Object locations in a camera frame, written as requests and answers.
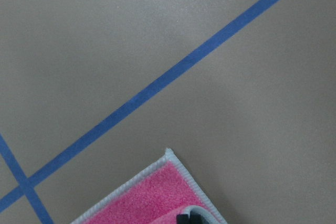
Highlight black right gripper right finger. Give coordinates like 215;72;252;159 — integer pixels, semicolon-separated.
190;208;203;224

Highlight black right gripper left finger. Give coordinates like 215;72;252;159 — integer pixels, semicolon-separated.
176;214;189;224

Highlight pink and grey towel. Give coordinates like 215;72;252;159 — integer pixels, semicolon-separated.
73;148;226;223

